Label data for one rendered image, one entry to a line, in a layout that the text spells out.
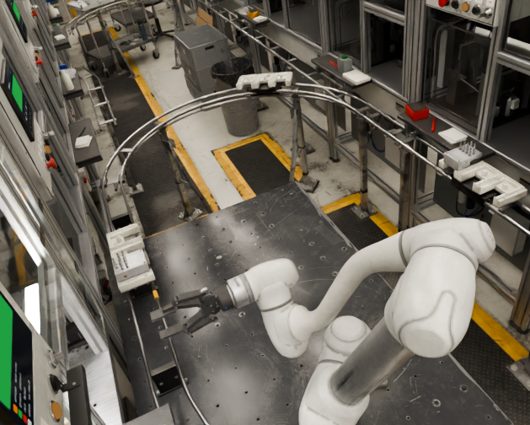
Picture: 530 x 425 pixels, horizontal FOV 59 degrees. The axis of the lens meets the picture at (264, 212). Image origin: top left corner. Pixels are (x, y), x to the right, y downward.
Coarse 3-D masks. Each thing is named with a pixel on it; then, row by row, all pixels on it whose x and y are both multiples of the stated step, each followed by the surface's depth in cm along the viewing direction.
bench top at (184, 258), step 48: (288, 192) 246; (144, 240) 233; (192, 240) 228; (240, 240) 222; (288, 240) 217; (336, 240) 213; (192, 288) 203; (384, 288) 187; (144, 336) 187; (192, 336) 185; (240, 336) 180; (144, 384) 170; (192, 384) 167; (240, 384) 165; (288, 384) 162; (432, 384) 154
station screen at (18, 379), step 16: (16, 320) 76; (16, 336) 74; (16, 352) 72; (32, 352) 78; (16, 368) 69; (32, 368) 75; (16, 384) 67; (32, 384) 73; (0, 400) 61; (16, 400) 65; (32, 400) 71; (16, 416) 63; (32, 416) 68
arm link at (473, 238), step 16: (432, 224) 102; (448, 224) 99; (464, 224) 97; (480, 224) 96; (416, 240) 101; (432, 240) 96; (448, 240) 95; (464, 240) 95; (480, 240) 94; (480, 256) 95
